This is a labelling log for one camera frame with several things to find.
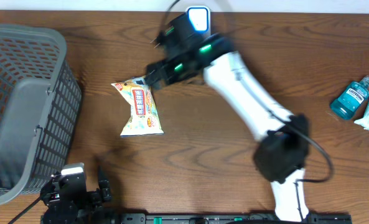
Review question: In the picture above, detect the yellow snack chip bag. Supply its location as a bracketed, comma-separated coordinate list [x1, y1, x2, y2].
[111, 76, 164, 137]

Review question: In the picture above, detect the white barcode scanner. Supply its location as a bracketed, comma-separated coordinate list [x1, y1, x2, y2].
[186, 6, 211, 37]

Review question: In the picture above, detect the right camera cable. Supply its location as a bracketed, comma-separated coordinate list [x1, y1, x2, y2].
[159, 0, 334, 222]

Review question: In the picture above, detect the grey plastic shopping basket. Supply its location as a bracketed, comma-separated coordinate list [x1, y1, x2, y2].
[0, 24, 82, 205]

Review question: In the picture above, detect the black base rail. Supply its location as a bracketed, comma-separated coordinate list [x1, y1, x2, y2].
[112, 212, 353, 224]

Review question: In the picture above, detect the left camera cable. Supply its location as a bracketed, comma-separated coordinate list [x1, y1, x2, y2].
[6, 195, 44, 224]

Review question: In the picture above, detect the camera cable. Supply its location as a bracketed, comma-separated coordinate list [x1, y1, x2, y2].
[6, 195, 44, 224]
[159, 0, 334, 222]

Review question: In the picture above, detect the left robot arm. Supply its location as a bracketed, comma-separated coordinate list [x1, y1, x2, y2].
[40, 163, 119, 224]

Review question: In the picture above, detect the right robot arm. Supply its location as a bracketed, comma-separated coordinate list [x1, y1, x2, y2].
[145, 13, 309, 222]

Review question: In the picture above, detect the blue Listerine mouthwash bottle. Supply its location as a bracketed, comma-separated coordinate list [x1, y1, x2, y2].
[330, 76, 369, 120]

